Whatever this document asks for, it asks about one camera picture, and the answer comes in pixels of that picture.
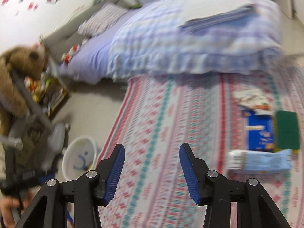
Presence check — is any dark blue cardboard box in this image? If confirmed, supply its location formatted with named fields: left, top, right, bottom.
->
left=242, top=110, right=277, bottom=152

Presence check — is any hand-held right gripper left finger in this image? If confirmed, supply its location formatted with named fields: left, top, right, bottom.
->
left=14, top=144, right=125, bottom=228

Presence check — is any grey headboard cushion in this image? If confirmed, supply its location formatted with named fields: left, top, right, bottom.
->
left=44, top=0, right=140, bottom=55

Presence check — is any folded grey white sheet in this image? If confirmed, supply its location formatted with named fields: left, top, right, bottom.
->
left=179, top=0, right=259, bottom=32

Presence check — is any white plastic basket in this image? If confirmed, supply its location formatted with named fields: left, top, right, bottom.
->
left=62, top=135, right=98, bottom=180

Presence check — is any plaid pillow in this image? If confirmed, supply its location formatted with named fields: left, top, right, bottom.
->
left=78, top=3, right=129, bottom=37

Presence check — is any patterned striped floor mat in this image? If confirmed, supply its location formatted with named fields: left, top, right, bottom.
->
left=95, top=70, right=304, bottom=228

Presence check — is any printed wrapper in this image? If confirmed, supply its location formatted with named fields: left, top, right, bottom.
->
left=234, top=89, right=272, bottom=111

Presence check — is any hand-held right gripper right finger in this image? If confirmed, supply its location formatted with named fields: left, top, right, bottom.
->
left=179, top=143, right=291, bottom=228

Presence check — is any bed with purple sheet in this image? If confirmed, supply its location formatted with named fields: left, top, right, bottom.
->
left=58, top=17, right=143, bottom=85

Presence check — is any brown teddy bear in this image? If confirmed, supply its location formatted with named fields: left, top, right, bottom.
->
left=0, top=46, right=47, bottom=133

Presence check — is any blue and white milk carton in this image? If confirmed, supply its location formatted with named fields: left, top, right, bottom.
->
left=227, top=148, right=292, bottom=171

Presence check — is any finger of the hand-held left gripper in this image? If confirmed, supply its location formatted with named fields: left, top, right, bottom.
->
left=36, top=169, right=60, bottom=185

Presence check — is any shelf of small toys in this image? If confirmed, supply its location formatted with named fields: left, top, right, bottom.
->
left=24, top=72, right=72, bottom=119

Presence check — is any red and white plush toy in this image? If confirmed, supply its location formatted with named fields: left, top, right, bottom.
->
left=61, top=45, right=82, bottom=64

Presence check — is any green and yellow sponge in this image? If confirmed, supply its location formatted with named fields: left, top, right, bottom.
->
left=274, top=110, right=301, bottom=154

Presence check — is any blue plaid folded quilt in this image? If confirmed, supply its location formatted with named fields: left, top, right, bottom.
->
left=109, top=0, right=285, bottom=81

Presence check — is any person's left hand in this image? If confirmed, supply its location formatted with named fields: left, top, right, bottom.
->
left=0, top=190, right=32, bottom=228

